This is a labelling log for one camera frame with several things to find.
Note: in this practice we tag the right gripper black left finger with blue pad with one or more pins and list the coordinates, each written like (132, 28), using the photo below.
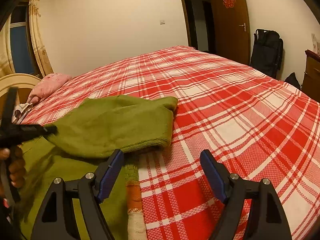
(56, 216)

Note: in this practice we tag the green knit sweater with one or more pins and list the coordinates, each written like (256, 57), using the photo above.
(85, 137)

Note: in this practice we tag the person left hand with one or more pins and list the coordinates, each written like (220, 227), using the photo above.
(17, 167)

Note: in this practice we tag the white brown patterned pillow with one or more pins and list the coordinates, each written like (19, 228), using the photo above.
(20, 112)

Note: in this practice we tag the cream wooden headboard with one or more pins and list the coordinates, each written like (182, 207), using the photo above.
(24, 82)

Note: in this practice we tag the pink floral pillow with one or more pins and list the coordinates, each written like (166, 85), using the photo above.
(47, 86)

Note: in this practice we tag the beige curtain left panel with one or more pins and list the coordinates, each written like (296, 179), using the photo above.
(6, 62)

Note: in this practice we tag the beige curtain panel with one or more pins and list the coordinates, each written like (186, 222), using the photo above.
(6, 62)
(39, 49)

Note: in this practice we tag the dark window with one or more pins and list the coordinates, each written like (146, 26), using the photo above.
(20, 40)

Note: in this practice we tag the beige curtain right panel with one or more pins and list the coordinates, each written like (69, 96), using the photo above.
(39, 49)

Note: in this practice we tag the red white plaid bed sheet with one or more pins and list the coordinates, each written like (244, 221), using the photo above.
(256, 125)

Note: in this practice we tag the brown wooden dresser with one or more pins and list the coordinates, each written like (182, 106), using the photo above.
(311, 81)

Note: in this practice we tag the black bag on floor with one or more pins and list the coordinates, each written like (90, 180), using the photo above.
(292, 80)

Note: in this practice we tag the black folded stroller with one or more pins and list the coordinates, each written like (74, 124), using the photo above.
(267, 52)

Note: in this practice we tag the brown wooden door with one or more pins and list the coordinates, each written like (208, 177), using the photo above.
(230, 40)

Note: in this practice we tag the red paper door decoration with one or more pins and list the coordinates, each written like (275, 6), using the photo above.
(229, 3)

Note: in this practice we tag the metal door handle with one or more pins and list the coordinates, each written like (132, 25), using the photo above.
(243, 26)

